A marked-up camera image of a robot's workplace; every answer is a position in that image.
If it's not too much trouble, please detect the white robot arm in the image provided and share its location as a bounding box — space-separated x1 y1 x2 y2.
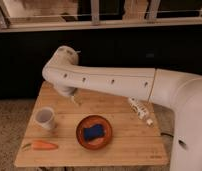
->
42 46 202 171

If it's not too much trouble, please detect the wooden table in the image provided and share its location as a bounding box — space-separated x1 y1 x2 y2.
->
15 82 168 167

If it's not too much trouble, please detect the blue sponge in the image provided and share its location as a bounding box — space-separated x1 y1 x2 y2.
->
83 124 105 141

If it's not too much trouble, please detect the black cable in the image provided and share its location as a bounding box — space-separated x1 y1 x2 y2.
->
160 131 175 138

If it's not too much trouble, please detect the brown round plate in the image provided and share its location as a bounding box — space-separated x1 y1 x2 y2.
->
76 115 113 150

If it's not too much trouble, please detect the clear plastic bottle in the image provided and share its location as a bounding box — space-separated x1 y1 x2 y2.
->
128 98 153 126

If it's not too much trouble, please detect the dark cabinet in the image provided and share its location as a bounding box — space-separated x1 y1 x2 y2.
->
0 25 202 99

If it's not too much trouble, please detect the orange carrot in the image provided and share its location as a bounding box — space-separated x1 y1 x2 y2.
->
23 140 58 150

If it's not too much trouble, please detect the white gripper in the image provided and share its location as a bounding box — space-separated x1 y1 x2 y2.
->
54 85 81 106

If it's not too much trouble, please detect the white ceramic cup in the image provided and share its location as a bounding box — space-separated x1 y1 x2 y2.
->
34 107 56 131

